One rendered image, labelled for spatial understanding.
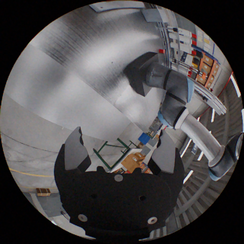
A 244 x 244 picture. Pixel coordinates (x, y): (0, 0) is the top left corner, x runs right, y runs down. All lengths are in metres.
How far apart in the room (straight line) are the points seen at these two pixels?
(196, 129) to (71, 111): 0.46
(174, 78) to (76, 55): 0.36
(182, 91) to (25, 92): 0.52
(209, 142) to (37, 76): 0.57
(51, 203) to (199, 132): 4.91
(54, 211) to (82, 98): 4.69
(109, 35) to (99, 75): 0.16
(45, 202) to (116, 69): 4.86
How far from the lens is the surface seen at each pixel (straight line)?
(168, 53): 0.72
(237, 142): 0.40
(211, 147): 0.38
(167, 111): 0.37
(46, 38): 0.26
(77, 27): 0.27
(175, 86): 0.37
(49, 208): 4.71
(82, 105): 0.28
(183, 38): 0.66
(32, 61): 0.25
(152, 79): 0.39
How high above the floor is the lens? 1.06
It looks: 28 degrees down
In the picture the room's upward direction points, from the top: 127 degrees clockwise
